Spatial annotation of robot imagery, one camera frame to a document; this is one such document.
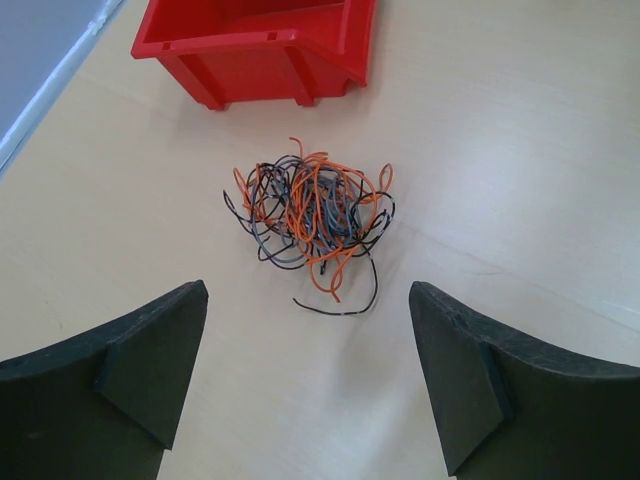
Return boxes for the red plastic bin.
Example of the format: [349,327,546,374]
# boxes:
[131,0,376,111]

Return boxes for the orange black grey cables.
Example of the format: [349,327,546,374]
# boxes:
[222,136,397,317]

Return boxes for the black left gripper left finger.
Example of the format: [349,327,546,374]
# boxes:
[1,280,208,479]

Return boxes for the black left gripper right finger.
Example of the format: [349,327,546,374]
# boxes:
[409,282,639,479]

